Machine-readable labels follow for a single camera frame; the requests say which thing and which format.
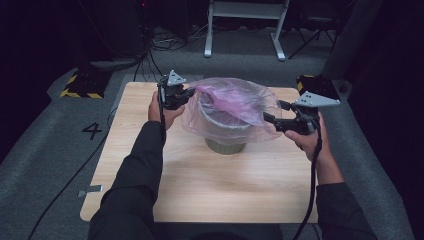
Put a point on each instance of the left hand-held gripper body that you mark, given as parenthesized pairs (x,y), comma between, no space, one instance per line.
(171,95)

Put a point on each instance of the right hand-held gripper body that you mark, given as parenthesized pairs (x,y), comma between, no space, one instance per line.
(305,115)

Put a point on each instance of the pink plastic bag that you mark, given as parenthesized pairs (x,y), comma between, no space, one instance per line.
(233,106)

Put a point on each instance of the green plastic bin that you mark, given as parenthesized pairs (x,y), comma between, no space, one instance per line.
(225,148)

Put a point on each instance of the person's left hand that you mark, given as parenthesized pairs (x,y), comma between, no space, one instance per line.
(158,115)

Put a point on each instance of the person's right hand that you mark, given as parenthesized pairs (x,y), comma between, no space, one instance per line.
(311,143)

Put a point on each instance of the yellow black striped base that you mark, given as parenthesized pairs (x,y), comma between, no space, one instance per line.
(316,85)
(83,85)

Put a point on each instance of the black tripod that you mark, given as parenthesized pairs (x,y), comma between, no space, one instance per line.
(316,33)

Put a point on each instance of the grey pole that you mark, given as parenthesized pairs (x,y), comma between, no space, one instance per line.
(350,36)

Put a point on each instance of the white metal stand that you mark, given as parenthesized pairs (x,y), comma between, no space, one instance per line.
(246,10)

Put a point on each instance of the grey tape strip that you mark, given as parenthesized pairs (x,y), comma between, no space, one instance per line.
(90,190)

